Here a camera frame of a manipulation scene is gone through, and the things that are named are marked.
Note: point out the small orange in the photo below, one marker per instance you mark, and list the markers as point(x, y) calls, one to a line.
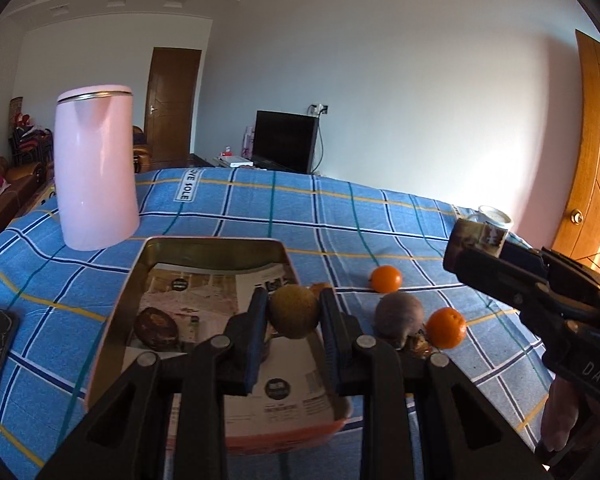
point(320, 287)
point(446, 328)
point(386, 279)

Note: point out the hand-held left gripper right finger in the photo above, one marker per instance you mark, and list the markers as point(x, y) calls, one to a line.
point(328, 352)

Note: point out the white cup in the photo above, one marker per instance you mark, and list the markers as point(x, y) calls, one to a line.
point(495, 217)

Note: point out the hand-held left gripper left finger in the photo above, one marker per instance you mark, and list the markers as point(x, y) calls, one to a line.
point(258, 352)

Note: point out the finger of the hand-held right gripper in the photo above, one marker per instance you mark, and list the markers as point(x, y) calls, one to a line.
point(480, 237)
point(485, 275)

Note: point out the wall power socket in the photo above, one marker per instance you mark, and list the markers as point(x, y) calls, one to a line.
point(319, 109)

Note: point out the wooden armchair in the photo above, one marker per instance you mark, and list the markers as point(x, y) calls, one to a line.
point(141, 152)

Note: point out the black television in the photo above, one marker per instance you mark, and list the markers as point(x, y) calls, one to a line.
point(285, 140)

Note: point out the pink electric kettle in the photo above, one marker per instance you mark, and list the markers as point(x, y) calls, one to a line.
point(94, 170)

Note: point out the brown sofa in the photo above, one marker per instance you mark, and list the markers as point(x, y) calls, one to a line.
point(22, 180)

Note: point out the brown-green kiwi fruit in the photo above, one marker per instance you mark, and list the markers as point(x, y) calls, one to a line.
point(294, 311)

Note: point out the dark brown round fruit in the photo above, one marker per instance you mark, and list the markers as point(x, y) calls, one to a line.
point(155, 329)

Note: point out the light wooden door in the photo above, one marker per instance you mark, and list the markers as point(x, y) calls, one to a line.
point(587, 160)

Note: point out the dark brown door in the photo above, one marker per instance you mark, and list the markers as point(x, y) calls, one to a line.
point(172, 110)

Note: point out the person's right hand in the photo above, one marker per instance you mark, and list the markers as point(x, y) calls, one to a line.
point(562, 420)

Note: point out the pile of colourful clutter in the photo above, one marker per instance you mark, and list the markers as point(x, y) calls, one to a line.
point(27, 132)

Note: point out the printed paper leaflet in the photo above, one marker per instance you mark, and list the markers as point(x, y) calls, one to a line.
point(205, 292)

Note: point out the dark tv stand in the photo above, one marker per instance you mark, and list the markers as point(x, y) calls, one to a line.
point(200, 161)

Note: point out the pink packet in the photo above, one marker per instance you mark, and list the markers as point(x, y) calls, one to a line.
point(248, 142)

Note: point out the grey-purple round fruit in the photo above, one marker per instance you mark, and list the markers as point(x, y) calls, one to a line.
point(399, 316)

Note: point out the brown wrinkled nut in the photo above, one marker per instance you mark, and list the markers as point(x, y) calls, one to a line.
point(418, 345)

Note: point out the white flat box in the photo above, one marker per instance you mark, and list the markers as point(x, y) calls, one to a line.
point(234, 162)

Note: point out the blue plaid tablecloth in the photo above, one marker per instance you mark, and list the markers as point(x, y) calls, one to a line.
point(280, 210)

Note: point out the metal tray with paper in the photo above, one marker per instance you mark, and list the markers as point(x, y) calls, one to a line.
point(115, 305)

